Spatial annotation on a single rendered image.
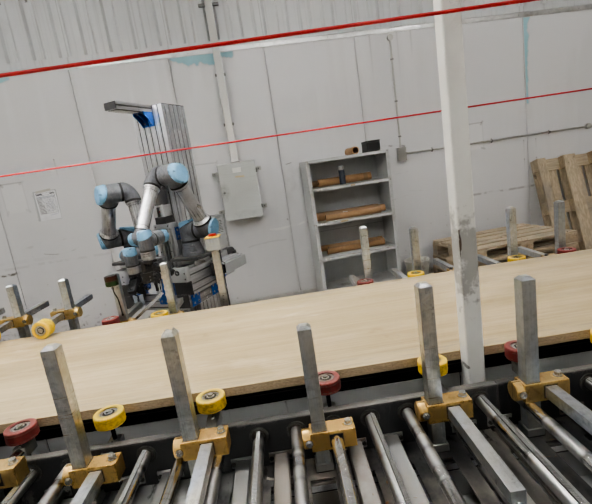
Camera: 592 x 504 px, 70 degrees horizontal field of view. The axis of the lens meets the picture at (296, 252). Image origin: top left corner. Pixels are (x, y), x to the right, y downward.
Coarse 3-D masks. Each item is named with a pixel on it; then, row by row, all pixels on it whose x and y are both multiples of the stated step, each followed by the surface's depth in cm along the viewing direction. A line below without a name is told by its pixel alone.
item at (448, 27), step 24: (456, 0) 99; (456, 24) 100; (456, 48) 101; (456, 72) 102; (456, 96) 103; (456, 120) 104; (456, 144) 105; (456, 168) 106; (456, 192) 107; (456, 216) 109; (456, 240) 111; (456, 264) 113; (456, 288) 116; (480, 312) 114; (480, 336) 115; (480, 360) 116
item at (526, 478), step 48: (480, 384) 113; (576, 384) 113; (240, 432) 111; (384, 432) 113; (576, 432) 108; (48, 480) 111; (336, 480) 103; (384, 480) 101; (432, 480) 99; (480, 480) 97; (528, 480) 95; (576, 480) 93
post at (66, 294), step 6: (60, 282) 204; (66, 282) 206; (60, 288) 205; (66, 288) 205; (66, 294) 206; (66, 300) 206; (72, 300) 209; (66, 306) 207; (72, 306) 208; (72, 324) 209; (78, 324) 211
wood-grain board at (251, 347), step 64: (576, 256) 193; (192, 320) 184; (256, 320) 171; (320, 320) 161; (384, 320) 151; (448, 320) 143; (512, 320) 135; (576, 320) 128; (0, 384) 146; (128, 384) 131; (192, 384) 124; (256, 384) 119
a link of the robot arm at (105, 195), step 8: (112, 184) 251; (120, 184) 253; (96, 192) 248; (104, 192) 246; (112, 192) 249; (120, 192) 251; (96, 200) 251; (104, 200) 248; (112, 200) 251; (120, 200) 254; (104, 208) 254; (112, 208) 256; (104, 216) 261; (112, 216) 263; (104, 224) 267; (112, 224) 268; (104, 232) 272; (112, 232) 273; (104, 240) 275; (112, 240) 277; (120, 240) 282; (104, 248) 279
